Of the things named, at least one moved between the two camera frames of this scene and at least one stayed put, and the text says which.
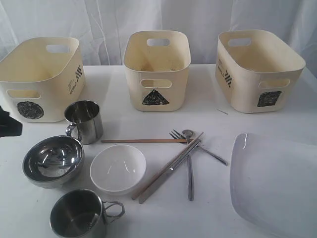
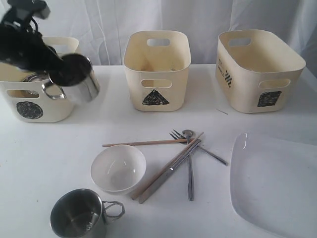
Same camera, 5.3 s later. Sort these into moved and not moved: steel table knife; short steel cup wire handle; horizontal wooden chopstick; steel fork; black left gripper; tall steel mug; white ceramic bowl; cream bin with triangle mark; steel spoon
Moved: horizontal wooden chopstick; tall steel mug; black left gripper
Not moved: short steel cup wire handle; steel table knife; steel spoon; white ceramic bowl; steel fork; cream bin with triangle mark
